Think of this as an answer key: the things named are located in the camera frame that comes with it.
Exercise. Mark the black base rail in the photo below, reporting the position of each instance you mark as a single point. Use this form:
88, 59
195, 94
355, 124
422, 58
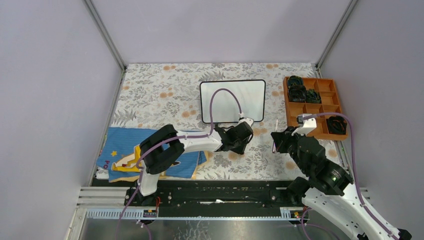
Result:
217, 198

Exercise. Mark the floral patterned table mat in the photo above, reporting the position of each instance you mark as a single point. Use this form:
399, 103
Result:
157, 94

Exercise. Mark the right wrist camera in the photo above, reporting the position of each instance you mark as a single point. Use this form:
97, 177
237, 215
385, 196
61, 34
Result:
306, 124

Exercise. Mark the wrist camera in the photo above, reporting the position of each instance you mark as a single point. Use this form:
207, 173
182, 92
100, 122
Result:
243, 119
306, 124

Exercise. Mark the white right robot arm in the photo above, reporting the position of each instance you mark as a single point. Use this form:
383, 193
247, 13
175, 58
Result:
331, 191

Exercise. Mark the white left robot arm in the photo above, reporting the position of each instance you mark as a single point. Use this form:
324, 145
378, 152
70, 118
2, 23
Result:
160, 150

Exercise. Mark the orange compartment tray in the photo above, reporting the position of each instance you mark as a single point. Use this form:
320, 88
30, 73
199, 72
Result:
330, 102

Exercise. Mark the blue Pikachu cloth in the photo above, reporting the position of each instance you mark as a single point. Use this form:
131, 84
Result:
121, 151

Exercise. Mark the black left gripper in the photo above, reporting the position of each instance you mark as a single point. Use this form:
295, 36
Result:
239, 150

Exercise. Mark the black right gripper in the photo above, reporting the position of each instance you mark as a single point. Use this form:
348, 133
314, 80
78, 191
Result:
281, 137

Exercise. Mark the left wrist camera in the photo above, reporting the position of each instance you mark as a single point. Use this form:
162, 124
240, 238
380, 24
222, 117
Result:
243, 119

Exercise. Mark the small whiteboard black frame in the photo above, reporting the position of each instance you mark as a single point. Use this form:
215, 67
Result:
222, 101

